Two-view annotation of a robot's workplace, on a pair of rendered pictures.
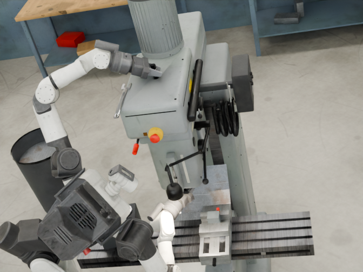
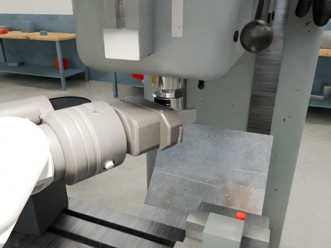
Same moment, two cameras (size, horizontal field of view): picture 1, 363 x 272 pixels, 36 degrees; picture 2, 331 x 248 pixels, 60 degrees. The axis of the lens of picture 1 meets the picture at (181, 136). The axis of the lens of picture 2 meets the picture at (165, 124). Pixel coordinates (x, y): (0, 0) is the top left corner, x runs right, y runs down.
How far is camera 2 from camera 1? 2.32 m
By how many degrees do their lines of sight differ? 15
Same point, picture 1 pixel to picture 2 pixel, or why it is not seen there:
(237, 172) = (289, 163)
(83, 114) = not seen: hidden behind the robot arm
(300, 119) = (320, 172)
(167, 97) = not seen: outside the picture
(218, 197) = (237, 199)
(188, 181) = (179, 26)
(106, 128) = not seen: hidden behind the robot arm
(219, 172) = (253, 150)
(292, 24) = (316, 101)
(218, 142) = (275, 76)
